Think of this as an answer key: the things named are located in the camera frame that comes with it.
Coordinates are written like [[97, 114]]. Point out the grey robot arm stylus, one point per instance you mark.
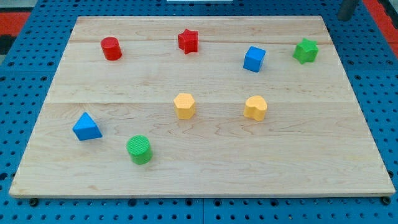
[[347, 10]]

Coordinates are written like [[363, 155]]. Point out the yellow heart block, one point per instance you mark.
[[255, 107]]

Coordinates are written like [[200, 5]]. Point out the yellow hexagon block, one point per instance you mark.
[[184, 105]]

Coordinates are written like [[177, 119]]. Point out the wooden board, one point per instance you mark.
[[313, 141]]

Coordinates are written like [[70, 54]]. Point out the green cylinder block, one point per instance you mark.
[[139, 149]]

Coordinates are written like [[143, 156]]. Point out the red star block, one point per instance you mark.
[[188, 41]]

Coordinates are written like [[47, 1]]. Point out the blue cube block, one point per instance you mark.
[[254, 58]]

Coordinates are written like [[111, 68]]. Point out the red cylinder block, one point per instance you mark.
[[111, 48]]

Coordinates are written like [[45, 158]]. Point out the blue triangle block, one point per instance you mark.
[[85, 128]]

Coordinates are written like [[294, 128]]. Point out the green star block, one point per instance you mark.
[[306, 51]]

